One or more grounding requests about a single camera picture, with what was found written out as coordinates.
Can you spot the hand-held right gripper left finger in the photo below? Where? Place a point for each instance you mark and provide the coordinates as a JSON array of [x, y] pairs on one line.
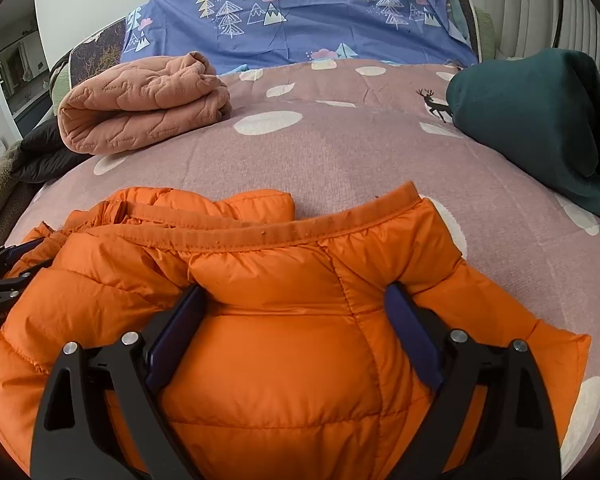
[[177, 340]]

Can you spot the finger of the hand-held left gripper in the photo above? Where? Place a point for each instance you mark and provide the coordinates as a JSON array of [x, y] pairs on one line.
[[15, 254], [10, 280]]

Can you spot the dark teal garment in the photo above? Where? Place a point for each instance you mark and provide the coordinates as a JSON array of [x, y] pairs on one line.
[[535, 115]]

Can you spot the pink deer-print bed sheet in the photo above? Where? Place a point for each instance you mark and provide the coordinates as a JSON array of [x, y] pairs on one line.
[[330, 150]]

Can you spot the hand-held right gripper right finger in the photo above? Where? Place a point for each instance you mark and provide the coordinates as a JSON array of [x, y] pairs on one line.
[[412, 335]]

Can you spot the brown fleece garment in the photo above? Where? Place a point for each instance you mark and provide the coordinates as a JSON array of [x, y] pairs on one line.
[[2, 190]]

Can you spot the black puffer jacket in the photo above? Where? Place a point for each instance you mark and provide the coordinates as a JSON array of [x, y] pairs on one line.
[[47, 155]]

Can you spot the pink quilted jacket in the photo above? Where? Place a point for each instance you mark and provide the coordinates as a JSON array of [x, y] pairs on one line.
[[140, 105]]

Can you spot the black floor lamp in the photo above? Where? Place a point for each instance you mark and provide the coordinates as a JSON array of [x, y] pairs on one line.
[[560, 5]]

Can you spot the blue tree-print sheet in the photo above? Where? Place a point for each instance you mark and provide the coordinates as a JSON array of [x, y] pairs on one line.
[[305, 15]]

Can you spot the orange puffer jacket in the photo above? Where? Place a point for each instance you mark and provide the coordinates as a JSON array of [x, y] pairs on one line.
[[280, 320]]

